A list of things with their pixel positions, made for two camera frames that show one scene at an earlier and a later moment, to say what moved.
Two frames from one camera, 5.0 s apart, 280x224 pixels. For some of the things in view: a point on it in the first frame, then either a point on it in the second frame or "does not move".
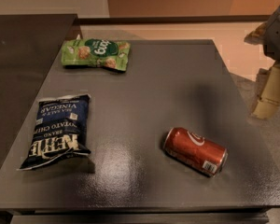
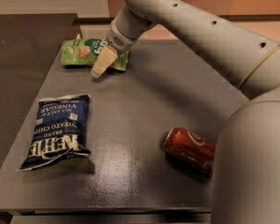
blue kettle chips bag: (60, 131) does not move
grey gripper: (278, 36) → (120, 40)
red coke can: (195, 151) does not move
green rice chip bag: (113, 54) does not move
